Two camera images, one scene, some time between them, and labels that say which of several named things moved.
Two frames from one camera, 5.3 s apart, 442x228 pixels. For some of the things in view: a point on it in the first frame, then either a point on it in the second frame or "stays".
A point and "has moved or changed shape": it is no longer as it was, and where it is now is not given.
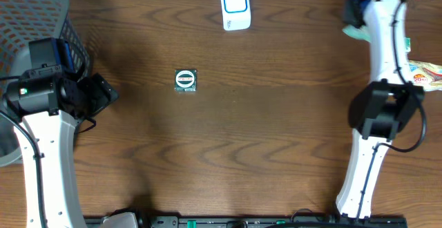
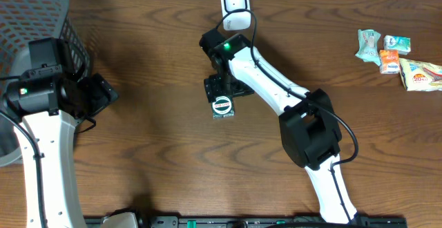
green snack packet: [362, 32] has moved or changed shape
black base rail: [257, 222] stays
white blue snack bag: [428, 75] stays
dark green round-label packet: [185, 80] to [222, 106]
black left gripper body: [97, 92] stays
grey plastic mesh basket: [31, 11] stays
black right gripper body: [351, 8] to [219, 84]
